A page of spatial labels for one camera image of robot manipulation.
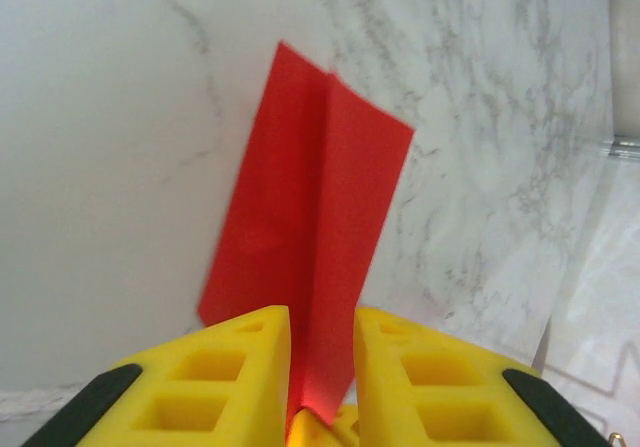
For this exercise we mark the red paper sheet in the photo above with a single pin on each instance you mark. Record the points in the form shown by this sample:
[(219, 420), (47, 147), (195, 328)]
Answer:
[(310, 192)]

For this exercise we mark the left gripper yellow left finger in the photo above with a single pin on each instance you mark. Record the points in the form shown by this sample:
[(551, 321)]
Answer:
[(200, 392)]

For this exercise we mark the aluminium frame post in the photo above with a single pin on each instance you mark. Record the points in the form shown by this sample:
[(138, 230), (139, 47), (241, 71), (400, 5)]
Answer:
[(627, 147)]

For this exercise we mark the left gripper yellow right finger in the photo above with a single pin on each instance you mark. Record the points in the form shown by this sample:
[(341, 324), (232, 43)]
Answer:
[(450, 397)]

